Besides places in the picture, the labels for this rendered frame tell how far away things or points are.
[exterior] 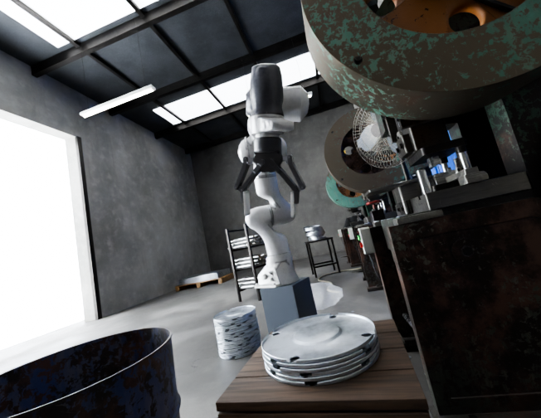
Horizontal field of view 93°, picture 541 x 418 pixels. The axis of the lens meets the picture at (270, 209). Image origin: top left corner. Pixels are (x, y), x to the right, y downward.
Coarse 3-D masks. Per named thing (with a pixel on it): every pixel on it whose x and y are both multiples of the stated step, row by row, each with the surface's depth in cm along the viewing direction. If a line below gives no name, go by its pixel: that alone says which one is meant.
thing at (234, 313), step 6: (240, 306) 189; (246, 306) 187; (252, 306) 183; (222, 312) 185; (228, 312) 181; (234, 312) 175; (240, 312) 172; (246, 312) 170; (222, 318) 166; (228, 318) 161
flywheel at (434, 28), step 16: (368, 0) 82; (400, 0) 78; (416, 0) 77; (432, 0) 76; (448, 0) 75; (464, 0) 74; (512, 0) 71; (384, 16) 79; (400, 16) 78; (416, 16) 76; (432, 16) 75; (448, 16) 74; (480, 16) 74; (496, 16) 71; (432, 32) 75; (448, 32) 74
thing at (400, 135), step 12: (396, 120) 118; (444, 120) 102; (408, 132) 107; (420, 132) 103; (432, 132) 102; (444, 132) 101; (408, 144) 106; (420, 144) 103; (432, 144) 102; (408, 156) 113
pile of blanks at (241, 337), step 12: (216, 324) 166; (228, 324) 161; (240, 324) 163; (252, 324) 166; (216, 336) 168; (228, 336) 160; (240, 336) 160; (252, 336) 165; (228, 348) 159; (240, 348) 158; (252, 348) 161
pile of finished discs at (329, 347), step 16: (304, 320) 79; (320, 320) 76; (336, 320) 73; (352, 320) 71; (368, 320) 67; (272, 336) 72; (288, 336) 69; (304, 336) 65; (320, 336) 63; (336, 336) 62; (352, 336) 60; (368, 336) 61; (272, 352) 61; (288, 352) 59; (304, 352) 57; (320, 352) 56; (336, 352) 54; (352, 352) 54; (368, 352) 56; (272, 368) 58; (288, 368) 55; (304, 368) 54; (320, 368) 52; (336, 368) 53; (352, 368) 52; (304, 384) 52; (320, 384) 51
